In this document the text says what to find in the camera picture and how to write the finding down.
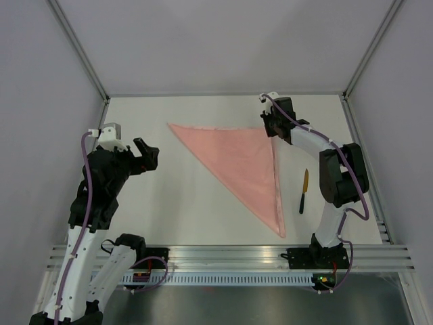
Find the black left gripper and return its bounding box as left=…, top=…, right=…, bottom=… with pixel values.
left=108, top=137, right=159, bottom=194

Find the pink cloth napkin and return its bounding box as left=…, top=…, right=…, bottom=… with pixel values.
left=169, top=123, right=286, bottom=238

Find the yellow knife black handle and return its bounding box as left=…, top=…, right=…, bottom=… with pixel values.
left=298, top=169, right=309, bottom=214

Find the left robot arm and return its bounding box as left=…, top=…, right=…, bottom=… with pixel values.
left=30, top=138, right=160, bottom=324

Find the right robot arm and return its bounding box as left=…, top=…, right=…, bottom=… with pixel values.
left=259, top=93, right=370, bottom=267

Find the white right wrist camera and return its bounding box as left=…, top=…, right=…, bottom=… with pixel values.
left=258, top=91, right=279, bottom=114

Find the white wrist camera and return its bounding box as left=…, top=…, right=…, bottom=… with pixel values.
left=258, top=91, right=279, bottom=114
left=88, top=123, right=128, bottom=152

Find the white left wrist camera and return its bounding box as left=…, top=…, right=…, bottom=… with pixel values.
left=88, top=123, right=128, bottom=152

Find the left side aluminium rail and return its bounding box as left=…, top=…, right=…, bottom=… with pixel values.
left=97, top=99, right=110, bottom=129

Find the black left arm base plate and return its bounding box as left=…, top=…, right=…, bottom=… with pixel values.
left=133, top=246, right=169, bottom=271

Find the left aluminium frame post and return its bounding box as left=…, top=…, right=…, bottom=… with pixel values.
left=47, top=0, right=111, bottom=104

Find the aluminium frame post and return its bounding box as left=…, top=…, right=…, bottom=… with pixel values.
left=47, top=0, right=111, bottom=104
left=340, top=0, right=406, bottom=101

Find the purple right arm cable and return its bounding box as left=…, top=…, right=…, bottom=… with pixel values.
left=262, top=93, right=371, bottom=294

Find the white slotted cable duct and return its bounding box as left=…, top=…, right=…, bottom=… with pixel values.
left=120, top=273, right=314, bottom=287

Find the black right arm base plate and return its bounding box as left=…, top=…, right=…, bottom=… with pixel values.
left=279, top=246, right=349, bottom=270

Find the aluminium front rail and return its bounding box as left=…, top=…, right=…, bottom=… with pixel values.
left=47, top=244, right=415, bottom=272

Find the right aluminium frame post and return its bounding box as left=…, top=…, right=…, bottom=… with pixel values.
left=340, top=0, right=406, bottom=101

